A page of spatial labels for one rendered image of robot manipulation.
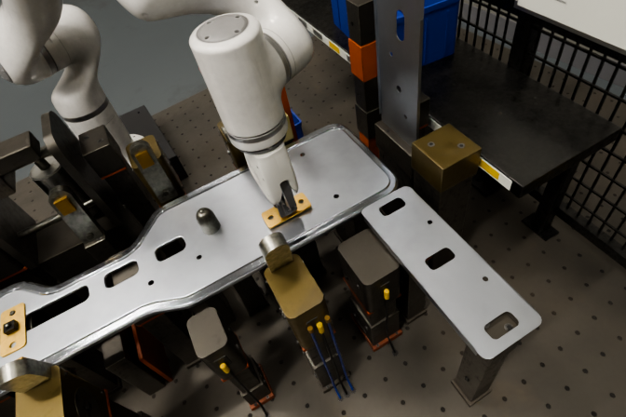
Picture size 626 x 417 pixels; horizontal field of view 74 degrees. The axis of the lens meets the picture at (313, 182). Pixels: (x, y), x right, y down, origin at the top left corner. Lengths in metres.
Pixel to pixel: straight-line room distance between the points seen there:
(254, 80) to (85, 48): 0.70
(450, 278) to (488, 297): 0.05
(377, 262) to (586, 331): 0.48
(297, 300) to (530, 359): 0.51
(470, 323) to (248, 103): 0.40
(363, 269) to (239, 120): 0.30
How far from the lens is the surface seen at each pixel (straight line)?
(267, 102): 0.52
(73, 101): 1.17
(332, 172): 0.77
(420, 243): 0.67
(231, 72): 0.48
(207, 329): 0.67
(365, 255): 0.68
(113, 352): 0.87
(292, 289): 0.59
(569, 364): 0.96
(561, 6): 0.85
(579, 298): 1.02
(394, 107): 0.79
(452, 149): 0.71
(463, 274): 0.65
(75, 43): 1.13
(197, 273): 0.71
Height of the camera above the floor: 1.56
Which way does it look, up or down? 48 degrees down
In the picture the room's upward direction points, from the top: 14 degrees counter-clockwise
